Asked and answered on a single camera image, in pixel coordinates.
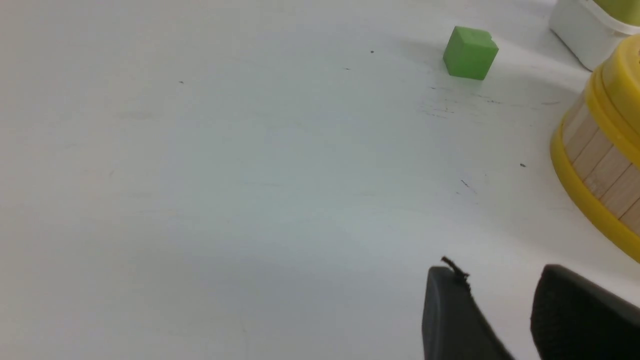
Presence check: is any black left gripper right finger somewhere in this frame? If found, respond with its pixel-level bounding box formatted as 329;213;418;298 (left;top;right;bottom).
530;264;640;360

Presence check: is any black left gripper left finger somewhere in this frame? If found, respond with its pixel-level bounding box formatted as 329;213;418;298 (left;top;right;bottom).
422;256;514;360

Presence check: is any yellow woven steamer lid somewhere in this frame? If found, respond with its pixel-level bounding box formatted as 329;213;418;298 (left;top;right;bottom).
584;34;640;167

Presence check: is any yellow bamboo steamer basket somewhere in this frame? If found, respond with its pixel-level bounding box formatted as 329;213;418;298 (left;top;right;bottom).
550;94;639;261

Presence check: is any green foam cube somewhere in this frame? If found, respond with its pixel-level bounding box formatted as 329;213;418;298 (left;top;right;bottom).
443;26;499;81

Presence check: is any green and white lunch box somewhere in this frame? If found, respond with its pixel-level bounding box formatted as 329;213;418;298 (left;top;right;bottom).
549;0;640;71

